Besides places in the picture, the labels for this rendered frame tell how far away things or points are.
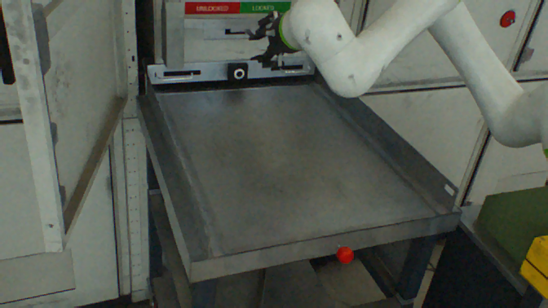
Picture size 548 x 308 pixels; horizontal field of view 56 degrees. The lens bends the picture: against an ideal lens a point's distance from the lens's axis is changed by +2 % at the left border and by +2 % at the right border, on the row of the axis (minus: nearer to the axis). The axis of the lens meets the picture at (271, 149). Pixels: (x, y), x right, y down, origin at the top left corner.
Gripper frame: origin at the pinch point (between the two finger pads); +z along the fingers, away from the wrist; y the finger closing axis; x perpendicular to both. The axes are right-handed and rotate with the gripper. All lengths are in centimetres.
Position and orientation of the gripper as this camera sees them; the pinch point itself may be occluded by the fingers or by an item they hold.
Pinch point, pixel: (258, 47)
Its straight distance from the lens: 140.3
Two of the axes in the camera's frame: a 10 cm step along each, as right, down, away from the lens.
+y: 0.9, 9.9, 0.7
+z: -3.6, -0.4, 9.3
